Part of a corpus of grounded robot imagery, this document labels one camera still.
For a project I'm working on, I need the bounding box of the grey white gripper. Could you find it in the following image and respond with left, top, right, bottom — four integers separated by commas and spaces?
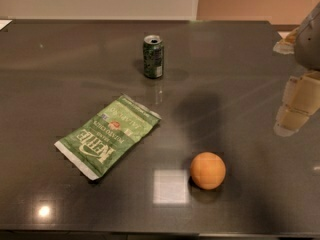
273, 2, 320, 137

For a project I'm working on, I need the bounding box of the green jalapeno chip bag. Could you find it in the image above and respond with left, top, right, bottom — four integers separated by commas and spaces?
54, 95, 161, 180

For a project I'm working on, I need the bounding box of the green soda can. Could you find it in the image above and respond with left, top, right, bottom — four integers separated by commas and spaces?
143, 35, 164, 79

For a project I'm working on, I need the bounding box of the orange fruit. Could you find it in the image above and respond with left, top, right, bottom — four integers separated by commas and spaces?
190, 152, 226, 190

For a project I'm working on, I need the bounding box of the white paper sheet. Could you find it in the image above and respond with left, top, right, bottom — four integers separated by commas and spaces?
0, 20, 12, 31

